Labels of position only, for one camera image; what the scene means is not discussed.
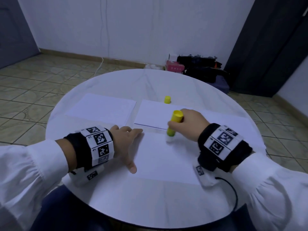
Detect white wall cable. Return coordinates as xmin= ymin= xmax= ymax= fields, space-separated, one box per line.
xmin=98 ymin=0 xmax=110 ymax=75

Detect black right camera cable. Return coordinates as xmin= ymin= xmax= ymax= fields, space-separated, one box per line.
xmin=215 ymin=176 xmax=240 ymax=215

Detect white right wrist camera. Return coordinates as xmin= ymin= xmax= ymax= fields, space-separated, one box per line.
xmin=194 ymin=161 xmax=219 ymax=187

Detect person's left forearm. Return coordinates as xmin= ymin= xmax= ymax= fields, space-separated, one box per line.
xmin=0 ymin=139 xmax=78 ymax=231

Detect black right wristband with markers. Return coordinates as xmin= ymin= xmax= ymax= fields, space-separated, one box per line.
xmin=197 ymin=123 xmax=254 ymax=172

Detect grey door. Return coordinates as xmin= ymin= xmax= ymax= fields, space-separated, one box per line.
xmin=0 ymin=0 xmax=40 ymax=70

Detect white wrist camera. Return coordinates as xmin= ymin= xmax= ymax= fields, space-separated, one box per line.
xmin=194 ymin=161 xmax=219 ymax=187
xmin=69 ymin=166 xmax=107 ymax=187

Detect black wardrobe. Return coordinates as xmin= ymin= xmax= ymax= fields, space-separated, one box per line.
xmin=224 ymin=0 xmax=308 ymax=98

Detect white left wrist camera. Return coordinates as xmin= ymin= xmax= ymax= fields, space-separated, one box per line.
xmin=69 ymin=166 xmax=107 ymax=187

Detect person's legs in blue jeans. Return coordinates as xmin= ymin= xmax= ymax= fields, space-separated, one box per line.
xmin=31 ymin=184 xmax=256 ymax=231

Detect person's right hand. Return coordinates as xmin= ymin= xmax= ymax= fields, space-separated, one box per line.
xmin=167 ymin=108 xmax=211 ymax=142

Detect white paper stack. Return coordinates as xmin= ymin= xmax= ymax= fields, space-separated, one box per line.
xmin=200 ymin=110 xmax=264 ymax=147
xmin=67 ymin=93 xmax=138 ymax=125

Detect black left wristband with markers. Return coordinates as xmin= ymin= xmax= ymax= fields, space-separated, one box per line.
xmin=64 ymin=126 xmax=116 ymax=171

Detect person's left hand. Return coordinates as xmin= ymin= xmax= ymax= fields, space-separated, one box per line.
xmin=110 ymin=125 xmax=144 ymax=174

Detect person's right forearm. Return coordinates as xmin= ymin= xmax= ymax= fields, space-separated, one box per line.
xmin=232 ymin=152 xmax=308 ymax=231

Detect blue suitcase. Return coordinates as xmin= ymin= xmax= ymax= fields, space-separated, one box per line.
xmin=214 ymin=77 xmax=231 ymax=94

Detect single white paper sheet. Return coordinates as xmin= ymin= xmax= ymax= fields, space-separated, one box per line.
xmin=134 ymin=99 xmax=179 ymax=130
xmin=123 ymin=131 xmax=208 ymax=185

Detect black wristband with markers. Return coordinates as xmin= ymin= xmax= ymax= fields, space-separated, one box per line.
xmin=197 ymin=123 xmax=254 ymax=172
xmin=64 ymin=126 xmax=116 ymax=171

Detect pink box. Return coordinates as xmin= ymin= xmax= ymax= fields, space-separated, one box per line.
xmin=166 ymin=60 xmax=185 ymax=73

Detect black bag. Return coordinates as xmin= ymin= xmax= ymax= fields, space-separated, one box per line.
xmin=177 ymin=55 xmax=227 ymax=82

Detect yellow glue stick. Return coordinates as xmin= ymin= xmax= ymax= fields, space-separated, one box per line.
xmin=167 ymin=110 xmax=185 ymax=138

